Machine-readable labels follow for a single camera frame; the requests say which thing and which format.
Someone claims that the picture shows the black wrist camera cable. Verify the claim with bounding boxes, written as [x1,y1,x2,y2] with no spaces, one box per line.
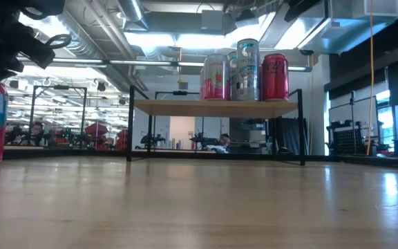
[45,33,73,50]

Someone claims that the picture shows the pink and white Spindrift can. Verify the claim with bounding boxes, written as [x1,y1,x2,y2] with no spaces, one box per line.
[202,53,231,102]

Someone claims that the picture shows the tall white Celsius can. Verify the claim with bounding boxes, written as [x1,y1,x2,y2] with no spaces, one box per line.
[235,38,260,102]

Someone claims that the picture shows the red can with black script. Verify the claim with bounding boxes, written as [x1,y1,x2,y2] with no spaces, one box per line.
[260,53,290,102]

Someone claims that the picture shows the wooden shelf with black legs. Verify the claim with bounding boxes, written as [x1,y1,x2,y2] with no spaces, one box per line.
[126,84,306,167]

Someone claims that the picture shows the black aluminium table frame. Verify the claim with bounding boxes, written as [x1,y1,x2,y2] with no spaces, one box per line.
[1,147,398,171]

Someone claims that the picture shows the long ceiling light strip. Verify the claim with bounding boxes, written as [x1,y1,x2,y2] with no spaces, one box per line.
[15,55,313,73]

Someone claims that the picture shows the red tool cabinet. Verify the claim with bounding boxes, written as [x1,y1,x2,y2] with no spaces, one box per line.
[115,129,130,151]
[84,123,110,151]

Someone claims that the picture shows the person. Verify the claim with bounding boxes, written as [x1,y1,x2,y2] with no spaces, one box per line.
[29,120,48,146]
[209,133,231,154]

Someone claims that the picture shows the black tripod stand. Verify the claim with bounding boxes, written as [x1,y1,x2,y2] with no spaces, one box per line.
[347,90,358,155]

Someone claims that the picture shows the silver ventilation duct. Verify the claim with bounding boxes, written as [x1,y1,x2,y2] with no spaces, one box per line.
[19,0,148,91]

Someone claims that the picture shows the black pegboard cart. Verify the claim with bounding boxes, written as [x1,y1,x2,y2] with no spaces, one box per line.
[325,119,371,156]

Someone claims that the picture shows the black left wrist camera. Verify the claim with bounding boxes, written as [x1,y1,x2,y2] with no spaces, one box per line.
[12,29,57,69]

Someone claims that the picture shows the silver beverage can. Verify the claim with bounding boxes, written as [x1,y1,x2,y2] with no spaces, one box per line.
[227,50,238,101]

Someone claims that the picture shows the black background station frame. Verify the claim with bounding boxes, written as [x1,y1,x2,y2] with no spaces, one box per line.
[31,85,88,148]
[153,91,206,148]

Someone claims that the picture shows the black fabric panel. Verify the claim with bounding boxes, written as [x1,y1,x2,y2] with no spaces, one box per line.
[275,116,310,156]

